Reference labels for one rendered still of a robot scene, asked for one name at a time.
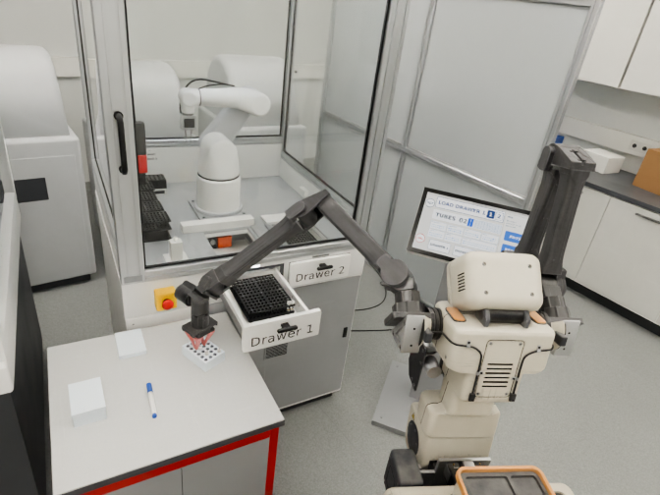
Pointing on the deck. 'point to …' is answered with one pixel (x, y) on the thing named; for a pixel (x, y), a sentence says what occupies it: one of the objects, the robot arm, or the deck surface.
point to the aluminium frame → (112, 43)
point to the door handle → (122, 142)
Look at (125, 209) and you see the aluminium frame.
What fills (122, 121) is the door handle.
